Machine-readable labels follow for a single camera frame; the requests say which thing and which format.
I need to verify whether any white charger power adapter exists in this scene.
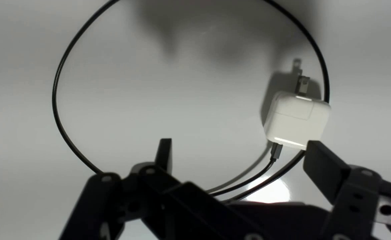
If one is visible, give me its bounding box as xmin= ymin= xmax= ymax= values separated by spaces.
xmin=262 ymin=57 xmax=332 ymax=151

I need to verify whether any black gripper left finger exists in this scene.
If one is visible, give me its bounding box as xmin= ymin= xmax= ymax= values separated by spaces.
xmin=59 ymin=137 xmax=267 ymax=240

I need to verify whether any black charger cable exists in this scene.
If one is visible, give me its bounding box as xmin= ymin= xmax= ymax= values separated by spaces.
xmin=51 ymin=0 xmax=332 ymax=203

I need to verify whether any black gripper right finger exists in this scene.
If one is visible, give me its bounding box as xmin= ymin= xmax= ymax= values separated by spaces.
xmin=303 ymin=138 xmax=391 ymax=240

